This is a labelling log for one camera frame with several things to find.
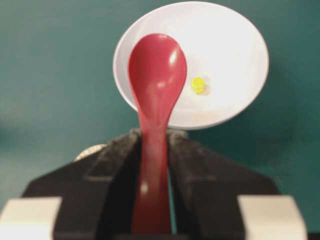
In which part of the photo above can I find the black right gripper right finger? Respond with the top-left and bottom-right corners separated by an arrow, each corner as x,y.
166,130 -> 280,240

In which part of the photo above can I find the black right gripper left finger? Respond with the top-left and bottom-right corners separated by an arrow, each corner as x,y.
22,129 -> 141,240

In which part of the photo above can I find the red plastic soup spoon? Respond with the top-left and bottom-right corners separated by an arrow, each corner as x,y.
128,33 -> 187,235

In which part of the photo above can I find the speckled ceramic spoon rest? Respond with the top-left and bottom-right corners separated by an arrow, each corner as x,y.
74,144 -> 107,162

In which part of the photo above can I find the yellow hexagonal prism block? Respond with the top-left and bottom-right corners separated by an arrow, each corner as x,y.
191,77 -> 205,95

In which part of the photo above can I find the white round bowl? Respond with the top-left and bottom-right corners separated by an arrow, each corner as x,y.
112,1 -> 269,130

